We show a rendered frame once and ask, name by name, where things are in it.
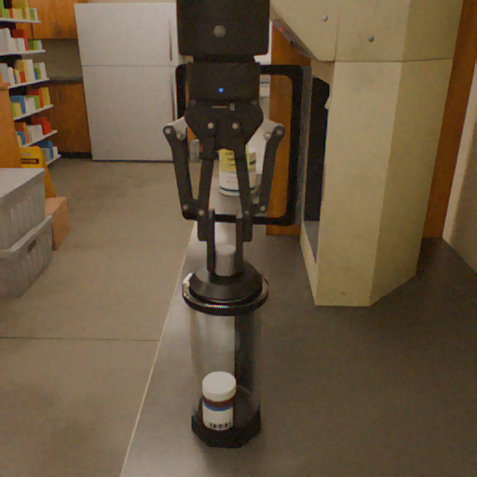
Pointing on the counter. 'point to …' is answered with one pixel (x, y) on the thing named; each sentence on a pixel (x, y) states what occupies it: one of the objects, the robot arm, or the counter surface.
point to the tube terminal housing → (379, 144)
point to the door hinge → (304, 140)
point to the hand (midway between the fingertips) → (224, 240)
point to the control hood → (310, 24)
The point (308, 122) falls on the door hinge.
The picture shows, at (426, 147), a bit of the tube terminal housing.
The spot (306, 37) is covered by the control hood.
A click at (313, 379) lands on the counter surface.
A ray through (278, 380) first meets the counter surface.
